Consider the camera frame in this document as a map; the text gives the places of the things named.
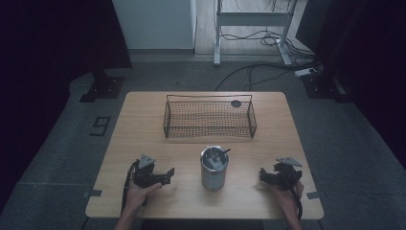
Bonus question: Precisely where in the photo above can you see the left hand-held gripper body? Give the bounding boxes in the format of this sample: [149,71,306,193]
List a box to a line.
[128,153,165,190]

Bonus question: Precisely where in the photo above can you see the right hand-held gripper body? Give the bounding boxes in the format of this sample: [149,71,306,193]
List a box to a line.
[271,156,304,190]

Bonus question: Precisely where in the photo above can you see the person's left hand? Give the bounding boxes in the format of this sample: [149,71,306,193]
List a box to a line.
[123,181,163,216]

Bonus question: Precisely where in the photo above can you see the silver metal can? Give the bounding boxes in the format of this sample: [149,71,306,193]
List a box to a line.
[199,145,230,192]

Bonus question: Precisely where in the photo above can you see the grey metal tool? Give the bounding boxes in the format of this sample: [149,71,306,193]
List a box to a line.
[205,149,225,171]

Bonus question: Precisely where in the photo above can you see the black stand base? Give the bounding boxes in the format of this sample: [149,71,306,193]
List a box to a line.
[79,68,125,104]
[301,72,352,104]

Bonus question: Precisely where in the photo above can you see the white power strip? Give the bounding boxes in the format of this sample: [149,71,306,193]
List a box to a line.
[293,67,319,78]

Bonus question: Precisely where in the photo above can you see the white cabinet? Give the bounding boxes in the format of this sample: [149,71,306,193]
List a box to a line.
[111,0,198,51]

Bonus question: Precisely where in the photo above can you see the dark curtain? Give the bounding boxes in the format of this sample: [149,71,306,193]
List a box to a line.
[0,0,133,212]
[295,0,406,167]

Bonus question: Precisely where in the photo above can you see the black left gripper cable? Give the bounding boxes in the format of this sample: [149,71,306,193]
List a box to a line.
[121,160,140,215]

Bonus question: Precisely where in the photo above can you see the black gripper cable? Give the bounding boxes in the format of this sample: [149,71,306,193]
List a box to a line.
[280,171,304,221]
[121,160,140,215]

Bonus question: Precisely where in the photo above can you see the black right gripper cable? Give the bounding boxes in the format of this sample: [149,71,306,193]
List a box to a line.
[280,171,304,221]

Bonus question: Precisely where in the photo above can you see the black wire mesh basket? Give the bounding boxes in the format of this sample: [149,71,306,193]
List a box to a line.
[162,93,258,140]

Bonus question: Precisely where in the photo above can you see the black floor cable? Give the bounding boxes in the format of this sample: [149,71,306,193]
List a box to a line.
[214,62,317,92]

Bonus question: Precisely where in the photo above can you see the bundle of black floor cables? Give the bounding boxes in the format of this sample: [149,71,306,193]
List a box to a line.
[219,28,320,61]

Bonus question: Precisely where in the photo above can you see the white desk frame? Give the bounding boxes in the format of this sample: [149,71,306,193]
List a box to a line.
[213,0,300,67]

